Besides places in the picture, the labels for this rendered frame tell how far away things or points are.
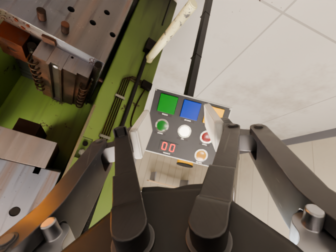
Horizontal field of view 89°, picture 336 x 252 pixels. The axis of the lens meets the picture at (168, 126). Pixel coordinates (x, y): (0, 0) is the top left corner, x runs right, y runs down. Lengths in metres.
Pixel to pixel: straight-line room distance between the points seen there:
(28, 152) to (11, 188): 0.12
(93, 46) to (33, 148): 0.45
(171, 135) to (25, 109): 0.88
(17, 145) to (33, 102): 0.57
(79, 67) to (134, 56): 0.39
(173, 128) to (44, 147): 0.48
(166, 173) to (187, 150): 4.12
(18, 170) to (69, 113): 0.60
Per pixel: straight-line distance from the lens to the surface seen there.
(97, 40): 0.85
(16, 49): 0.91
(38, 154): 0.74
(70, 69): 0.83
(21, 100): 1.30
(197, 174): 5.21
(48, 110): 1.27
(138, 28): 1.25
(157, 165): 4.81
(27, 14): 0.87
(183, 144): 0.75
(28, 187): 0.75
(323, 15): 1.76
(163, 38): 0.97
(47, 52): 0.86
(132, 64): 1.09
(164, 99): 0.72
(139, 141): 0.16
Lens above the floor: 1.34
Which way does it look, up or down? 20 degrees down
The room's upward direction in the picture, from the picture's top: 166 degrees counter-clockwise
